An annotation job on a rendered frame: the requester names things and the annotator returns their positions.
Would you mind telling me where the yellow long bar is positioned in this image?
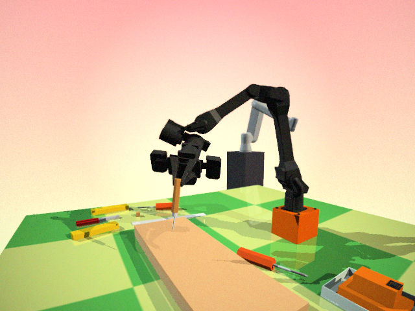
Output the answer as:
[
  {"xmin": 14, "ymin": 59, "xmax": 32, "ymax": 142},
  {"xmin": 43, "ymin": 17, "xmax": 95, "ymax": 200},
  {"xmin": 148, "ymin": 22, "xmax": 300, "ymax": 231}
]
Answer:
[
  {"xmin": 71, "ymin": 221, "xmax": 119, "ymax": 240},
  {"xmin": 91, "ymin": 204, "xmax": 129, "ymax": 216}
]

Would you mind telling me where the orange-handled awl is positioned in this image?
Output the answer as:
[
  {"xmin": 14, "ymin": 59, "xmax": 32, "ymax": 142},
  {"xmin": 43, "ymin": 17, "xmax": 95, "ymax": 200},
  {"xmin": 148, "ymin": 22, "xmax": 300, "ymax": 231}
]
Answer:
[
  {"xmin": 136, "ymin": 203, "xmax": 172, "ymax": 210},
  {"xmin": 236, "ymin": 247, "xmax": 308, "ymax": 277}
]

